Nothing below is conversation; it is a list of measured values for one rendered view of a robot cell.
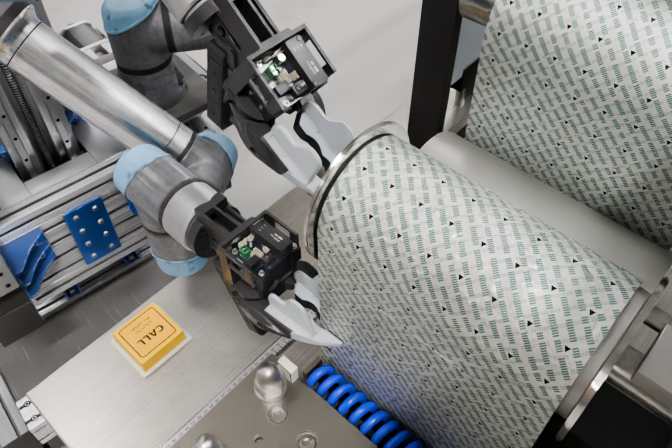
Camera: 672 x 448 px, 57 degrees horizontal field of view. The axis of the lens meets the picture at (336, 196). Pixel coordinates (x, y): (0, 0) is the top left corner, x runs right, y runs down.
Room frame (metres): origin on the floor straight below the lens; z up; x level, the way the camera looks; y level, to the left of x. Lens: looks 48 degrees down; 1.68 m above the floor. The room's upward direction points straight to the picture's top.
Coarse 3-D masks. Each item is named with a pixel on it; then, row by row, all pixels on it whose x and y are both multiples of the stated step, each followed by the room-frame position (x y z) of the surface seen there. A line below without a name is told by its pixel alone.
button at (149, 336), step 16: (144, 320) 0.45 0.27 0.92; (160, 320) 0.45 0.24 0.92; (128, 336) 0.42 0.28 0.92; (144, 336) 0.42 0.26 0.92; (160, 336) 0.42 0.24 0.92; (176, 336) 0.42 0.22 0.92; (128, 352) 0.40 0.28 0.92; (144, 352) 0.40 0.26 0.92; (160, 352) 0.40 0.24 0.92; (144, 368) 0.38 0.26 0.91
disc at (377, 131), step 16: (368, 128) 0.40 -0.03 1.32; (384, 128) 0.41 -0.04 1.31; (400, 128) 0.43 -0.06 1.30; (352, 144) 0.38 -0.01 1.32; (368, 144) 0.39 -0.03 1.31; (336, 160) 0.37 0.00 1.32; (336, 176) 0.36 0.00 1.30; (320, 192) 0.35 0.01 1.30; (320, 208) 0.35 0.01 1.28; (304, 224) 0.34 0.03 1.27; (304, 240) 0.34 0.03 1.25
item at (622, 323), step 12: (636, 300) 0.24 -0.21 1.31; (624, 312) 0.23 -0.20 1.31; (636, 312) 0.23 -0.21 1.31; (612, 324) 0.22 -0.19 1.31; (624, 324) 0.22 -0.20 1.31; (612, 336) 0.21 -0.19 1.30; (600, 348) 0.21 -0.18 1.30; (612, 348) 0.20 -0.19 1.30; (588, 360) 0.20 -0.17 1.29; (600, 360) 0.20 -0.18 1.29; (588, 372) 0.19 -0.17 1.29; (576, 384) 0.19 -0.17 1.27; (588, 384) 0.19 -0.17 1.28; (564, 396) 0.19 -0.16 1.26; (576, 396) 0.18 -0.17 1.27; (564, 408) 0.18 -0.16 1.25
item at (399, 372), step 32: (320, 288) 0.34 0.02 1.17; (320, 320) 0.34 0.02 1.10; (352, 320) 0.31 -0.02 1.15; (384, 320) 0.29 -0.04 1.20; (352, 352) 0.31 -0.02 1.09; (384, 352) 0.28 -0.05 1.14; (416, 352) 0.26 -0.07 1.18; (384, 384) 0.28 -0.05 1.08; (416, 384) 0.26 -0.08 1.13; (448, 384) 0.24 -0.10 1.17; (416, 416) 0.25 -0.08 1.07; (448, 416) 0.23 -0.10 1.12; (480, 416) 0.21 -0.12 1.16; (512, 416) 0.20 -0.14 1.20
